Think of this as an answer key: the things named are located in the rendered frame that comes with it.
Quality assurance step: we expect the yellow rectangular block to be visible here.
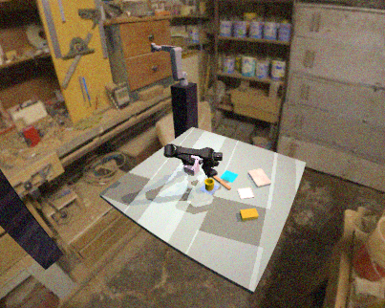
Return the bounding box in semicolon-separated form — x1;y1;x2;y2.
240;209;258;221

